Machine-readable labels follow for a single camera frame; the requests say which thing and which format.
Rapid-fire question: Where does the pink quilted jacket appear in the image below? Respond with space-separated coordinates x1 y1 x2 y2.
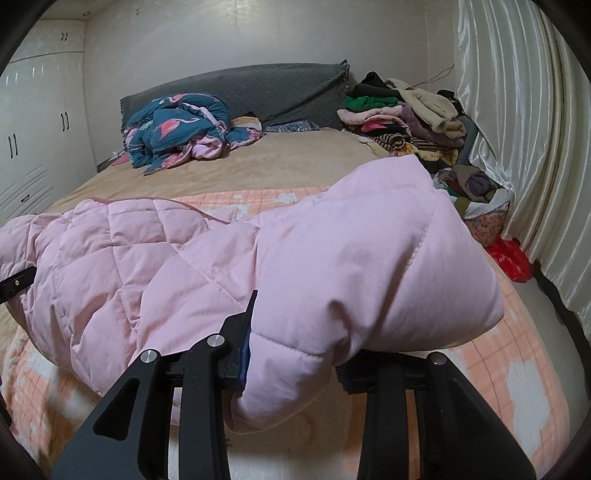
1 156 504 433

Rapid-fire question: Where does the white wardrobe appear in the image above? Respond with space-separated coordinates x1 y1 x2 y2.
0 20 97 223

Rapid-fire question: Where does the tan bed cover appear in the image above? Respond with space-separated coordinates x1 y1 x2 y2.
0 126 394 361

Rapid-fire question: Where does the red plastic bag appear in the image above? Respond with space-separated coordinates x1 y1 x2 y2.
485 235 534 283

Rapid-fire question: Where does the pile of mixed clothes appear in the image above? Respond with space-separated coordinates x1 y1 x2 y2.
337 71 476 173

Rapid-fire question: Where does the blue flamingo print quilt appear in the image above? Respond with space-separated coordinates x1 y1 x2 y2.
122 92 263 175

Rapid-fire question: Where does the grey headboard cushion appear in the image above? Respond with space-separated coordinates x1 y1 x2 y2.
120 60 349 129

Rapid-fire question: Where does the cream satin curtain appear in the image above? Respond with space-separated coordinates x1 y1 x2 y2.
456 1 591 332

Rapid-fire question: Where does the floral laundry basket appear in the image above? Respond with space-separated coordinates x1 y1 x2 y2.
433 165 513 248

